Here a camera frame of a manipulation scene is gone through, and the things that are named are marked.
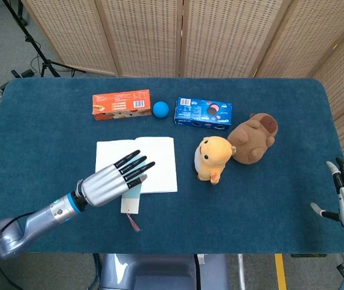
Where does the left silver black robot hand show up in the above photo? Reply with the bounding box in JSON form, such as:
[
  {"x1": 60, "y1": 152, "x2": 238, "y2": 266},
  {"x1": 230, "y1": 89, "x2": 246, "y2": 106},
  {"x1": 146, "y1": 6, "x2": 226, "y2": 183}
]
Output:
[{"x1": 80, "y1": 149, "x2": 156, "y2": 207}]

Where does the cream blue bookmark pink tassel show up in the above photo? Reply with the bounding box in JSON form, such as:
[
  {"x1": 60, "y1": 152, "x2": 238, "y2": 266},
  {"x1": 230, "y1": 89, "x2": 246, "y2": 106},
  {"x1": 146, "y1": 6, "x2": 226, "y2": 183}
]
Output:
[{"x1": 120, "y1": 182, "x2": 142, "y2": 233}]

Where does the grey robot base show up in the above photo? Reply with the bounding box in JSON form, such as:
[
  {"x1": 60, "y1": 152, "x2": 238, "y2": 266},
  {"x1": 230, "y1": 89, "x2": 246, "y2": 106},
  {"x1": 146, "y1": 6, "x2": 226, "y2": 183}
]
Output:
[{"x1": 99, "y1": 253, "x2": 230, "y2": 290}]

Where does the open white lined notebook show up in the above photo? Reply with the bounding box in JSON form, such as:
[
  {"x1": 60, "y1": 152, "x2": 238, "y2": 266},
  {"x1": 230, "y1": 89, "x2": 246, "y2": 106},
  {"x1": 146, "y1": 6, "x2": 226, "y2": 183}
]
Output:
[{"x1": 95, "y1": 137, "x2": 179, "y2": 194}]

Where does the dark blue tablecloth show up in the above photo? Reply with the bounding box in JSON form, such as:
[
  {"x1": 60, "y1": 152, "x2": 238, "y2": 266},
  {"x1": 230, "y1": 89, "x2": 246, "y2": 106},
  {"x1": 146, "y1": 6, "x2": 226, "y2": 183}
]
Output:
[{"x1": 0, "y1": 77, "x2": 344, "y2": 254}]

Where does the orange biscuit box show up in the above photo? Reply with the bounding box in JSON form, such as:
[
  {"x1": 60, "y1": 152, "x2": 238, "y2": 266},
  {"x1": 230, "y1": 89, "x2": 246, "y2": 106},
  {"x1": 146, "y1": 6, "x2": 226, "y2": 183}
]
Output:
[{"x1": 92, "y1": 89, "x2": 152, "y2": 121}]

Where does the blue ball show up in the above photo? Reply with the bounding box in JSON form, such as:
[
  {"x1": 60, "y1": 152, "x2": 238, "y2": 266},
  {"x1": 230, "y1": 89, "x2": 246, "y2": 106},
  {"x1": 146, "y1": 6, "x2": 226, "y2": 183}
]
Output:
[{"x1": 152, "y1": 101, "x2": 170, "y2": 118}]

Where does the yellow plush toy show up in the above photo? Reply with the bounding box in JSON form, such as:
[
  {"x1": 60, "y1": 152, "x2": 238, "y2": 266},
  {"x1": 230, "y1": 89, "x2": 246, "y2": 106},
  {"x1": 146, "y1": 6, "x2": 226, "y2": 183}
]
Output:
[{"x1": 194, "y1": 135, "x2": 237, "y2": 185}]

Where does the brown plush capybara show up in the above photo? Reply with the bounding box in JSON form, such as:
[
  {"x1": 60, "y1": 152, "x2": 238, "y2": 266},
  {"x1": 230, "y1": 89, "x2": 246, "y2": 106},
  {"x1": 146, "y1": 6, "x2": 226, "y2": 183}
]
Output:
[{"x1": 226, "y1": 112, "x2": 279, "y2": 165}]

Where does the blue Oreo cookie box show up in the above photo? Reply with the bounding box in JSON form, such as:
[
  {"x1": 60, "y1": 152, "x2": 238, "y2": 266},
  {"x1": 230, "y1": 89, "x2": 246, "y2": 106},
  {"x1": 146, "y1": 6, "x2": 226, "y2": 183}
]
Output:
[{"x1": 173, "y1": 97, "x2": 233, "y2": 131}]

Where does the black tripod stand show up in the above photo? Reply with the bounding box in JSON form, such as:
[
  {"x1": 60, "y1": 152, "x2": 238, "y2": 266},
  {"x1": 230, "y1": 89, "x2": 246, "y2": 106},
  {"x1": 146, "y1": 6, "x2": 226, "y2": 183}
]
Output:
[{"x1": 1, "y1": 0, "x2": 87, "y2": 79}]

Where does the black office chair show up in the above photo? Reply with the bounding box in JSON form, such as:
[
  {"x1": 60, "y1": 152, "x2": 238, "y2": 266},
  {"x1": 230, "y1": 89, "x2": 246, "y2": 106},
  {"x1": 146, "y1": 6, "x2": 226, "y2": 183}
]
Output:
[{"x1": 0, "y1": 0, "x2": 28, "y2": 27}]

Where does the wooden woven folding screen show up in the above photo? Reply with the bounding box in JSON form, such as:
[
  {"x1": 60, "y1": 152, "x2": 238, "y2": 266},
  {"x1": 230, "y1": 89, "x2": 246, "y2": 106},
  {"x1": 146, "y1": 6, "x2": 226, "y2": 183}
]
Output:
[{"x1": 21, "y1": 0, "x2": 344, "y2": 167}]

